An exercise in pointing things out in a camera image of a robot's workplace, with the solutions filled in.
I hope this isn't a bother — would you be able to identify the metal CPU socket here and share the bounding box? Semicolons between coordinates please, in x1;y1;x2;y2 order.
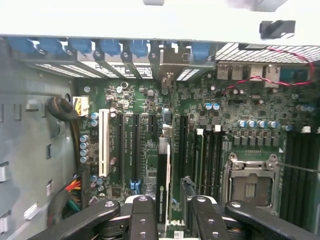
223;152;284;209

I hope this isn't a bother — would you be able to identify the black expansion slot blue clip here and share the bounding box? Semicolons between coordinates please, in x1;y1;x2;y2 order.
129;113;142;195

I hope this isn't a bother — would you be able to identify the long black expansion slot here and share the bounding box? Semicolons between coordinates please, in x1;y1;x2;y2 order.
179;115;189;180
116;113;126;184

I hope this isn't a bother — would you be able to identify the white expansion slot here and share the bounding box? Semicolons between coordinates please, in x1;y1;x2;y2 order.
98;108;111;177

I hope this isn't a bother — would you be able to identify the short black expansion slot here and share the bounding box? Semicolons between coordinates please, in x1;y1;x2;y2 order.
148;115;157;135

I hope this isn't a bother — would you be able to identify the socket locking lever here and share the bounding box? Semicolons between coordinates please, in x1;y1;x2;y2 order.
276;161;320;173

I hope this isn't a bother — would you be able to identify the green motherboard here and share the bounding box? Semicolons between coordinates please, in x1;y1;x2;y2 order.
74;62;320;240

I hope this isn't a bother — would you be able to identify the white power connector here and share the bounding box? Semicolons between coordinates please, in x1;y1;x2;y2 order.
72;96;90;118

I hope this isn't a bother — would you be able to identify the black open PC case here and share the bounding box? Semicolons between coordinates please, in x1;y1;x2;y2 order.
0;0;320;240

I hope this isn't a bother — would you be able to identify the coloured power wire bundle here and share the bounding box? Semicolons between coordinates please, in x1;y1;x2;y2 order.
47;173;86;221

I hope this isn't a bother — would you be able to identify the black sleeved cable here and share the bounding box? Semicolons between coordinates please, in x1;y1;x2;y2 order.
47;96;81;169

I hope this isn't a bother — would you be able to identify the red black twisted wire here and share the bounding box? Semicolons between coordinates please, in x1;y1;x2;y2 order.
214;47;316;97

